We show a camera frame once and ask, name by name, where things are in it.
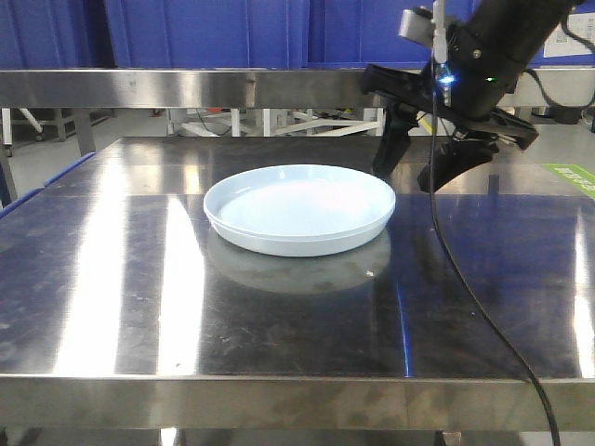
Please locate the blue plastic crate left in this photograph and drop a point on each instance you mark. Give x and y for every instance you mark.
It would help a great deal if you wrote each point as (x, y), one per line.
(54, 35)

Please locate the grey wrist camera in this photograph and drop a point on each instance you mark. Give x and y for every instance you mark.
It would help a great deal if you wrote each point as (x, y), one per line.
(417, 26)

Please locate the white paper label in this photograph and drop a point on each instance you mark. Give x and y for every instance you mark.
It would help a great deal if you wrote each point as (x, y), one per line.
(559, 44)

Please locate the blue plastic crate middle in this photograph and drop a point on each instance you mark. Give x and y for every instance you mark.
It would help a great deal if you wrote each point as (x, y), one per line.
(209, 34)

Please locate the stainless steel shelf rail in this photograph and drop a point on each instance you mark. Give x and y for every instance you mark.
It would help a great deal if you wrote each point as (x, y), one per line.
(145, 89)

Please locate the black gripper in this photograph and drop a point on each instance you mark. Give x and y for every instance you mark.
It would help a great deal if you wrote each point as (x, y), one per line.
(476, 78)

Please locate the blue plastic crate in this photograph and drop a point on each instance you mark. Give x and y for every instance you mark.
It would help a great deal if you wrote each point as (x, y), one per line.
(209, 34)
(352, 34)
(54, 35)

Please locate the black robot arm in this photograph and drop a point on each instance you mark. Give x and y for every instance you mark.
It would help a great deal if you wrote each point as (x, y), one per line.
(519, 28)

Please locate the white background frame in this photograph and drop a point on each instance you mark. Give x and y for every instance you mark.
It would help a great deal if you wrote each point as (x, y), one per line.
(216, 122)

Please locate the blue plastic crate right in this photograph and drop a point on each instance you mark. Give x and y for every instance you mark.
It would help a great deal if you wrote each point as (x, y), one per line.
(352, 34)

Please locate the light blue plate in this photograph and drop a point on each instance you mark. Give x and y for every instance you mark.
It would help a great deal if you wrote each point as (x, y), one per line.
(300, 202)
(297, 246)

